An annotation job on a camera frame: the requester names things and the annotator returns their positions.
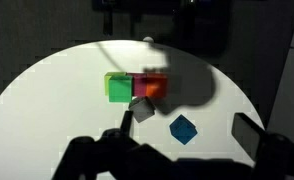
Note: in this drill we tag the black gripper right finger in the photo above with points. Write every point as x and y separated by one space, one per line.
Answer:
247 133

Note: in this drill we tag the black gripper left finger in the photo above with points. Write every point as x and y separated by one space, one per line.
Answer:
127 120

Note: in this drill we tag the bright green block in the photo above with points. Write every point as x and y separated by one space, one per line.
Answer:
120 89

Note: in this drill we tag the grey block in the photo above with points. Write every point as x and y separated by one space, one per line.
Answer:
142 109

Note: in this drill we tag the magenta block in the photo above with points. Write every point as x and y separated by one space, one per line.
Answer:
138 85

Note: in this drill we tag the orange block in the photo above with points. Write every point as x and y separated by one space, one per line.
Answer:
156 87

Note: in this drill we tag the blue block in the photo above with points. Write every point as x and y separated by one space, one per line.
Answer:
183 129

